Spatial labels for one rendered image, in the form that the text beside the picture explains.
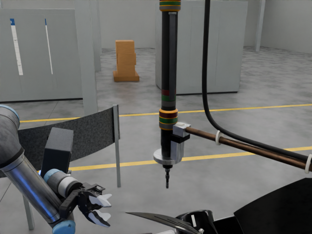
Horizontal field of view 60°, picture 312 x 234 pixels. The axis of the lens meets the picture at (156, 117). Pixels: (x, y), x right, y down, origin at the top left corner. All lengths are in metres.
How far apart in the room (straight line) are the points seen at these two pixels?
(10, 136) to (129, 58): 7.88
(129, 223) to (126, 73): 6.55
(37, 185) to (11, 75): 6.06
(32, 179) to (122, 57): 7.85
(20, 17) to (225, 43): 4.71
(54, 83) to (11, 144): 5.90
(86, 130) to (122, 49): 6.20
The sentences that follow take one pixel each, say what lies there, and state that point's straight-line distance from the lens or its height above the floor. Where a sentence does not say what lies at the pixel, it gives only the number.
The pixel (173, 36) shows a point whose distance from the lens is 0.58.
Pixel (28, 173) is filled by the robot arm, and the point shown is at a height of 1.32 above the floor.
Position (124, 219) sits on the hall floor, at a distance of 2.76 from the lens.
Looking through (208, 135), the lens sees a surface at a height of 1.55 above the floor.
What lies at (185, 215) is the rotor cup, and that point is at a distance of 0.81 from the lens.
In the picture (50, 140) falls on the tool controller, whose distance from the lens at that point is 1.34.
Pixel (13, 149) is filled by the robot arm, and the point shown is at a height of 1.41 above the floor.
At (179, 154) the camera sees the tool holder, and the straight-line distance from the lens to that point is 0.64.
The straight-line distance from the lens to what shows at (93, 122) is 2.66.
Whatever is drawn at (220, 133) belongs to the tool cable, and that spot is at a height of 1.56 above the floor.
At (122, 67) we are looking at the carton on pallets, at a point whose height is 0.43.
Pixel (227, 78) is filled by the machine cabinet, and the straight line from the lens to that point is 7.29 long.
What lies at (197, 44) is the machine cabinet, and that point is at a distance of 6.86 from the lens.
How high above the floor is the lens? 1.77
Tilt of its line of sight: 19 degrees down
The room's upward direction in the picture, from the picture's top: straight up
